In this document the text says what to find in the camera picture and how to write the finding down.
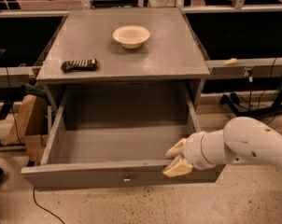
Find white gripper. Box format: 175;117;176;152
162;132;216;177

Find grey top drawer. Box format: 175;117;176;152
21;83;223;189

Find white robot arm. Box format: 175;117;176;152
162;117;282;177

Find grey drawer cabinet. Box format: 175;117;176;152
37;7;209;120

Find black table leg base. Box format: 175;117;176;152
220;85;282;119

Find small yellow foam piece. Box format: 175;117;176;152
223;58;237;65

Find white bowl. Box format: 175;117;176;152
112;25;150;49

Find dark striped snack bar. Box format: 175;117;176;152
61;59;97;73

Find black floor cable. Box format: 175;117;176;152
32;188;66;224

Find green clamp handle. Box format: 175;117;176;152
21;83;46;98

